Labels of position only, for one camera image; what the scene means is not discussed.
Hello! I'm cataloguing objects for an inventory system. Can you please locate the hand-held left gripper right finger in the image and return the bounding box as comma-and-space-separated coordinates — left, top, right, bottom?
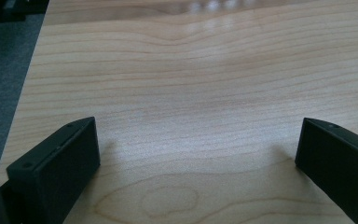
295, 117, 358, 224

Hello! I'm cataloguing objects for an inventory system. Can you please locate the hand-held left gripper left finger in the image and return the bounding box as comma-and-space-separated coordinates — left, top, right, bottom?
7, 117, 102, 224

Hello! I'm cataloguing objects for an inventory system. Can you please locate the dark stand base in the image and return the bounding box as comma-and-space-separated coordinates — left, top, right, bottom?
0, 0, 50, 32

